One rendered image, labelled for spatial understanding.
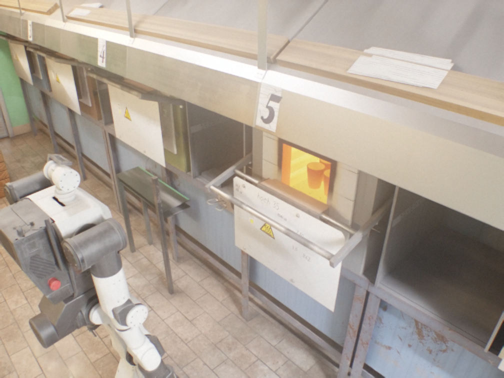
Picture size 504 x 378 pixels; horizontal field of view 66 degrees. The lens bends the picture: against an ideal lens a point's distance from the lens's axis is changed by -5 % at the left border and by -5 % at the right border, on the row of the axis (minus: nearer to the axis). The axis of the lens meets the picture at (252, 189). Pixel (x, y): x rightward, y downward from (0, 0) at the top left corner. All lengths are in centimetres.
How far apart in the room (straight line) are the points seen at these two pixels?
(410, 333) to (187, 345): 131
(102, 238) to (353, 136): 71
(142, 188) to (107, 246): 160
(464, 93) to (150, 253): 265
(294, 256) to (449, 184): 89
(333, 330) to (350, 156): 123
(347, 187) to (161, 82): 87
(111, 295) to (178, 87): 85
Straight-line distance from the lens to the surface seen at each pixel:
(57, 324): 147
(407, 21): 131
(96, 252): 112
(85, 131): 403
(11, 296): 324
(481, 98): 101
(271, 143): 176
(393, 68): 111
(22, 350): 285
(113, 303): 126
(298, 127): 122
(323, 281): 169
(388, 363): 206
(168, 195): 258
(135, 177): 284
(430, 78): 106
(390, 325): 190
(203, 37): 158
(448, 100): 101
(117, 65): 211
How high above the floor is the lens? 200
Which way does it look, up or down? 31 degrees down
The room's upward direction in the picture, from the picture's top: straight up
